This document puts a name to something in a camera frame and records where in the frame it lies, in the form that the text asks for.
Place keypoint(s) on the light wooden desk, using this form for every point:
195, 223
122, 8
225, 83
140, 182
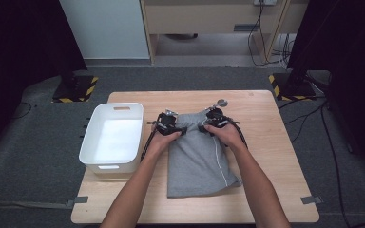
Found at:
202, 19

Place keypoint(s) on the person's right hand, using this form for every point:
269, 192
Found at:
228, 136

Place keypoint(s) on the black floor tape marks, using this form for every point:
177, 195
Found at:
85, 126

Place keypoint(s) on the person's left hand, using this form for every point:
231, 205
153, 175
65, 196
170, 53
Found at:
161, 144

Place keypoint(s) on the grey tape strip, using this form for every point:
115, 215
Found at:
77, 201
311, 200

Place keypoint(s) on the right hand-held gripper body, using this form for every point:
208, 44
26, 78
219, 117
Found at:
217, 118

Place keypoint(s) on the white power strip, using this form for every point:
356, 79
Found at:
264, 2

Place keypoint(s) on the black stand with striped base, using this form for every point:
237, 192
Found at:
74, 88
293, 87

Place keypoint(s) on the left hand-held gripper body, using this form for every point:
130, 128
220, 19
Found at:
167, 125

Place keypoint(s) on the grey pants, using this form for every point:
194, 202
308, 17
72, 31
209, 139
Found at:
196, 164

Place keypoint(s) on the white cabinet panel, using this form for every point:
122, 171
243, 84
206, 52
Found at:
107, 28

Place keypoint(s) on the black curtain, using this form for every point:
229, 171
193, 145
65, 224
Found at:
355, 63
19, 63

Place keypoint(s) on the white plastic bin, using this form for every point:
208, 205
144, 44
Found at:
114, 142

